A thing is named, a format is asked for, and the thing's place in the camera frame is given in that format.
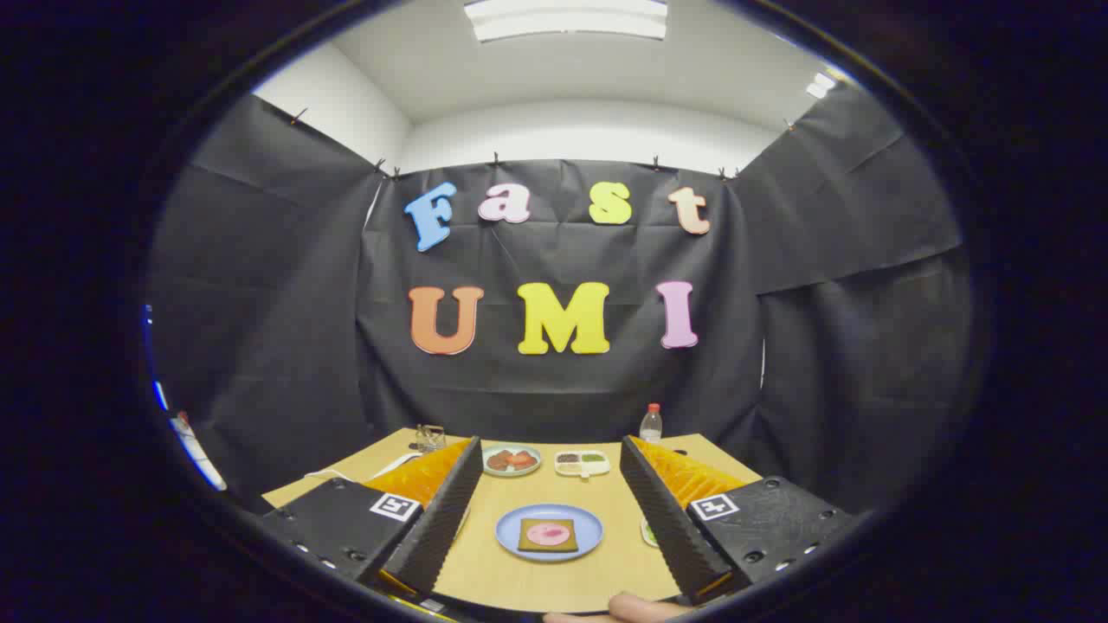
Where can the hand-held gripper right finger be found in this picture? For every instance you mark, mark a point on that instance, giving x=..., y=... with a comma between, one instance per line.
x=662, y=519

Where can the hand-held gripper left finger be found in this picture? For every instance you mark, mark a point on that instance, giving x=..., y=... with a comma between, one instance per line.
x=441, y=519

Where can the light blue round plate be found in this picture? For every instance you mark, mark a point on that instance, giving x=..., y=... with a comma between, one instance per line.
x=511, y=532

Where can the brown meat slice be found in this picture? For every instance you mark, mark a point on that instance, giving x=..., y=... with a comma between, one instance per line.
x=498, y=461
x=526, y=463

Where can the white divided tray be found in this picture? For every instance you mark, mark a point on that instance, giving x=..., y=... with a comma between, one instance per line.
x=597, y=470

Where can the pale green round plate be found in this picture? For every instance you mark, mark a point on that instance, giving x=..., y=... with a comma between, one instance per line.
x=511, y=473

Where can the brown toast slice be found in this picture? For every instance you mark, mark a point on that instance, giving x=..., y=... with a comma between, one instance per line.
x=525, y=545

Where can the clear plastic water bottle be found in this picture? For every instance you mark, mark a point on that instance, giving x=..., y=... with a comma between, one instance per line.
x=650, y=426

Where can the pink ham slice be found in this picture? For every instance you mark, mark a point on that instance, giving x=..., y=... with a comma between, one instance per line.
x=548, y=534

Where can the black backdrop cloth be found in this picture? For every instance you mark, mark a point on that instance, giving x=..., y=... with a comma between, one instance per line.
x=563, y=389

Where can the white and red object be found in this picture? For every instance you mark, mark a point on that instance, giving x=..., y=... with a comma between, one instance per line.
x=195, y=446

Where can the small ceiling light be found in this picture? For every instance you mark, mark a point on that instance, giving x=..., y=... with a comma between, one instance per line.
x=821, y=85

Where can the long ceiling light panel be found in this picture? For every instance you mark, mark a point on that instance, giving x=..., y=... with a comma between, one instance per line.
x=563, y=22

